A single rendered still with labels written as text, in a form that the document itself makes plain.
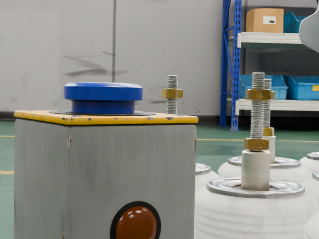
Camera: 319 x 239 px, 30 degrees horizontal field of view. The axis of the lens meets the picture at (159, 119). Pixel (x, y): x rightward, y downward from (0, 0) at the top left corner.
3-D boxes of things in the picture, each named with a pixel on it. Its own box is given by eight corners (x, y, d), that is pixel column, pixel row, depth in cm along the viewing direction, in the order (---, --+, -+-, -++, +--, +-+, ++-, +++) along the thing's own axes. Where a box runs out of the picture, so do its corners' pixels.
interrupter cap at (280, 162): (212, 164, 63) (212, 158, 63) (262, 160, 68) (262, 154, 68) (266, 173, 57) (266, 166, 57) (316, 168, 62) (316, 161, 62)
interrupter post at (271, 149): (247, 166, 63) (248, 134, 63) (263, 164, 64) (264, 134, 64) (264, 169, 61) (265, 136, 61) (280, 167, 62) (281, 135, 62)
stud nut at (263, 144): (240, 149, 46) (241, 138, 46) (246, 147, 47) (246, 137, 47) (266, 151, 45) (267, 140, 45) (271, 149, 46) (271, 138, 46)
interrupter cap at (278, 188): (206, 200, 43) (206, 190, 43) (205, 183, 50) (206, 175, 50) (313, 204, 42) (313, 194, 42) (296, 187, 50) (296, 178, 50)
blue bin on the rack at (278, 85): (230, 97, 528) (231, 74, 527) (272, 98, 531) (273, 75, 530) (242, 99, 478) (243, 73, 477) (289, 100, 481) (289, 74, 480)
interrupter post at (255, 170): (240, 195, 45) (241, 151, 45) (238, 190, 47) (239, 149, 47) (272, 196, 45) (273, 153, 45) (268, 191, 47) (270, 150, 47)
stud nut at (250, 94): (242, 99, 45) (242, 88, 45) (248, 99, 47) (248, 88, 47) (267, 100, 45) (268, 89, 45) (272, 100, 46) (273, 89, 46)
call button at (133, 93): (156, 124, 30) (157, 83, 30) (84, 125, 28) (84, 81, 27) (118, 120, 33) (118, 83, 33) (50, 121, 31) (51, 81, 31)
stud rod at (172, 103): (176, 154, 56) (178, 75, 56) (175, 156, 55) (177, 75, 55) (165, 154, 57) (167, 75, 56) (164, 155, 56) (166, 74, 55)
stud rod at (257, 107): (247, 170, 46) (250, 71, 45) (250, 168, 47) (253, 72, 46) (260, 170, 45) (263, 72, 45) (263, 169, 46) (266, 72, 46)
